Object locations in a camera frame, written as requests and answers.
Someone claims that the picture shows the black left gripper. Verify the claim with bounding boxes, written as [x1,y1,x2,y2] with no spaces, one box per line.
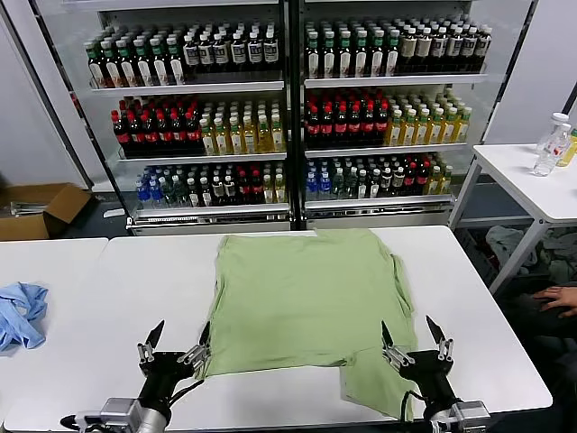
[136,318,213,410]

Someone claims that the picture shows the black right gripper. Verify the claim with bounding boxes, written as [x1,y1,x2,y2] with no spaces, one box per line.
[380,314,457,410]

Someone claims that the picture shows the green polo shirt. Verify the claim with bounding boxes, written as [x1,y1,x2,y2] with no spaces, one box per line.
[200,227,418,423]

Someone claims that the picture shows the grey green clothes pile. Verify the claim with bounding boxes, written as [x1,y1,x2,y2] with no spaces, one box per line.
[540,229,577,288]

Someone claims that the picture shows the person bare hand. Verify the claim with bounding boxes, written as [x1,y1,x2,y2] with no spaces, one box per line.
[531,284,577,319]

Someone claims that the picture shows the black plastic crate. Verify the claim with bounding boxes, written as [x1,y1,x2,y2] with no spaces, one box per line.
[457,227,501,283]

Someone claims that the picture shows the person dark trousers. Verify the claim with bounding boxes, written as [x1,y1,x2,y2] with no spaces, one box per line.
[500,291,577,362]

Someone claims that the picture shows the beverage display cabinet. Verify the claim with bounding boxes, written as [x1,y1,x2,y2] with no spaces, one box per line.
[288,0,542,231]
[0,0,297,236]

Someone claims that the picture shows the grey white cloth pile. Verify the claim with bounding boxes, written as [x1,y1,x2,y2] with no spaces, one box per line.
[484,225,540,276]

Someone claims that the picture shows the crumpled blue cloth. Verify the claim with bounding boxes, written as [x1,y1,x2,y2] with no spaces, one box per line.
[0,281,50,353]

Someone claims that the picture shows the brown cardboard box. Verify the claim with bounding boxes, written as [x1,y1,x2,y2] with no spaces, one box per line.
[0,182,94,243]

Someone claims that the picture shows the white side table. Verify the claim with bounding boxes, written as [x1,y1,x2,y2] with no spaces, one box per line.
[448,143,577,295]

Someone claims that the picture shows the bundle of metal rods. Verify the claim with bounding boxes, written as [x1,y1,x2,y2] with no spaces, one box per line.
[8,200,49,218]

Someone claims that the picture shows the clear bottle red label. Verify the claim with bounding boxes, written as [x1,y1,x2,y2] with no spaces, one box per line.
[532,124,572,178]

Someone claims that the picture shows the yellow drink bottle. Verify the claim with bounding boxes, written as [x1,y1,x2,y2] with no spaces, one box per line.
[556,128,577,168]

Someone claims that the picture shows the clear bottle white cap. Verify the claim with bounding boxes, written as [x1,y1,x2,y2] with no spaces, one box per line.
[536,112,572,152]

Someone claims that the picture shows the green cap white label bottle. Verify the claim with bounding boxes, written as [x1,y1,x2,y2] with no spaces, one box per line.
[135,39,153,87]
[103,40,120,88]
[385,28,400,77]
[307,33,322,78]
[119,40,136,88]
[87,41,104,88]
[353,30,369,78]
[337,31,353,78]
[322,32,337,78]
[151,38,169,87]
[168,37,186,86]
[370,29,385,78]

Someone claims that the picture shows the dark bottle blue white label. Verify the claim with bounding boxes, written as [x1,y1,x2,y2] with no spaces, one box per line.
[184,35,200,73]
[262,31,279,71]
[212,33,229,72]
[230,32,247,71]
[198,34,214,72]
[247,32,264,71]

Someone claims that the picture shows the dark bottle beige label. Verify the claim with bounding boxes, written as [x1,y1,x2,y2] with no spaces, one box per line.
[400,27,417,74]
[416,27,432,74]

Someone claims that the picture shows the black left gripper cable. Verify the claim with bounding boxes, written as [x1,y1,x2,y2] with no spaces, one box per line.
[167,377,207,410]

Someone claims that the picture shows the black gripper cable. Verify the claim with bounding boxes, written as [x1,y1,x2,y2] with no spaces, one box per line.
[398,388,429,423]
[167,377,207,410]

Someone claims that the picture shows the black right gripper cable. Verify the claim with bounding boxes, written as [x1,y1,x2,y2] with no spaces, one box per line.
[398,388,429,423]

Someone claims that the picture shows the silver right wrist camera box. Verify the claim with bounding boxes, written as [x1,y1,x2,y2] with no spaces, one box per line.
[453,399,492,423]

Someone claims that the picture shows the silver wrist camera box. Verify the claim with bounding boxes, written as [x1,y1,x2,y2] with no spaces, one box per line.
[453,399,492,423]
[99,397,142,428]

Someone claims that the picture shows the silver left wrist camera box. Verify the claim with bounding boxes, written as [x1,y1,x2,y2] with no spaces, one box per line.
[99,397,142,428]

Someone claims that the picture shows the black left camera cable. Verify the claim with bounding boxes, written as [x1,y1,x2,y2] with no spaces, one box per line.
[60,413,104,430]

